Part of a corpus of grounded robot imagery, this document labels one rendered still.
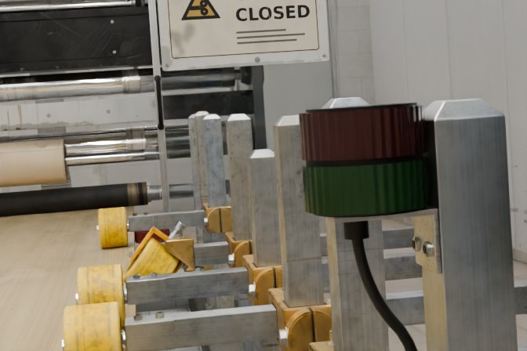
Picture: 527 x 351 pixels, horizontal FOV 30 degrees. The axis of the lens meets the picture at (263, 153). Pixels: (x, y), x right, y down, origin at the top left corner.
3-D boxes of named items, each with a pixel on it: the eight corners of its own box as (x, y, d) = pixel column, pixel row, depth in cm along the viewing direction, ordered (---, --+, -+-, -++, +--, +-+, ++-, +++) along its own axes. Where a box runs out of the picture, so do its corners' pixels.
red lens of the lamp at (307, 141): (407, 148, 51) (405, 105, 50) (444, 153, 45) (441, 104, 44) (292, 157, 50) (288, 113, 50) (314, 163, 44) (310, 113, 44)
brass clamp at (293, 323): (320, 329, 108) (317, 284, 107) (347, 360, 94) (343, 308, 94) (264, 334, 107) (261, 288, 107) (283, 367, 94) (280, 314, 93)
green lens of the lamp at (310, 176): (410, 196, 51) (407, 153, 51) (447, 208, 45) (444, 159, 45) (295, 205, 50) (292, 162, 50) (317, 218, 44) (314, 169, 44)
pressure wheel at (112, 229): (125, 222, 193) (129, 254, 198) (125, 198, 200) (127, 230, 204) (95, 224, 193) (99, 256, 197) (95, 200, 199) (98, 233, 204)
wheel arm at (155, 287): (474, 269, 133) (472, 242, 132) (483, 273, 129) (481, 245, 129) (99, 303, 126) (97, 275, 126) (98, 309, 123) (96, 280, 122)
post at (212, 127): (235, 348, 201) (219, 113, 198) (237, 352, 197) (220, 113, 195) (218, 349, 200) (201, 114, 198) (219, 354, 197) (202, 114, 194)
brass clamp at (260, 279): (285, 288, 133) (282, 251, 132) (302, 308, 119) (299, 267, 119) (239, 292, 132) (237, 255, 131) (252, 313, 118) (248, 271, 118)
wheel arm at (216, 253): (420, 243, 157) (419, 225, 157) (426, 246, 154) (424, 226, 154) (192, 263, 152) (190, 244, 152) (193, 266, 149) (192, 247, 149)
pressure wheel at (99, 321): (118, 284, 101) (120, 340, 94) (123, 341, 105) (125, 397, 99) (59, 290, 100) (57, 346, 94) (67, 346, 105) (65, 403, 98)
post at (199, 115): (223, 320, 225) (208, 110, 223) (225, 323, 222) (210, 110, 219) (208, 320, 225) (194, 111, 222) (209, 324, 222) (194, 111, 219)
